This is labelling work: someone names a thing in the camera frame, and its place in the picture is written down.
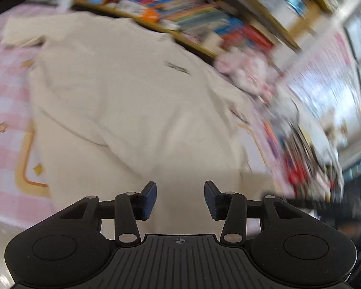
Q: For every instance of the pink checked mat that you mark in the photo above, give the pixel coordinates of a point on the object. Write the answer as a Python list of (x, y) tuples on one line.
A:
[(6, 81)]

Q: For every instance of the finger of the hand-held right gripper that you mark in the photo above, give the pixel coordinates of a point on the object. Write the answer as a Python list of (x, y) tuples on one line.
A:
[(303, 203)]

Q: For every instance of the blurred colourful clutter pile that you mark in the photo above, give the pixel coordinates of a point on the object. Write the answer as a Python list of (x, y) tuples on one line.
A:
[(303, 150)]

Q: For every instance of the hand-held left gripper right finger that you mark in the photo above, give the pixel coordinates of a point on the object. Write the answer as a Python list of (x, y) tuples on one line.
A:
[(211, 199)]

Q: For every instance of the cream garment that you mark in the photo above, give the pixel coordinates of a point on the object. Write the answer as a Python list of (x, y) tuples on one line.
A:
[(123, 96)]

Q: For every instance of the row of colourful books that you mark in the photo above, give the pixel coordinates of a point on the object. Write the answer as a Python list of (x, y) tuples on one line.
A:
[(186, 9)]

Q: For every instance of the wooden bookshelf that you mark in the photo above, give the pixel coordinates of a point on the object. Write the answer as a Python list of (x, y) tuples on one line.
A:
[(198, 43)]

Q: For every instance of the long orange white box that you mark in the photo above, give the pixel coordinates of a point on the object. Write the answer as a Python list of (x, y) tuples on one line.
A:
[(147, 13)]

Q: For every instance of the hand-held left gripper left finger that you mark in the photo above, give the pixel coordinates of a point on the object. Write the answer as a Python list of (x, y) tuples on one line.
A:
[(149, 199)]

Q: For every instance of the pink plush toy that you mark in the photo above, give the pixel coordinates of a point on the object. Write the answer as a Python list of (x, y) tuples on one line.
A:
[(243, 69)]

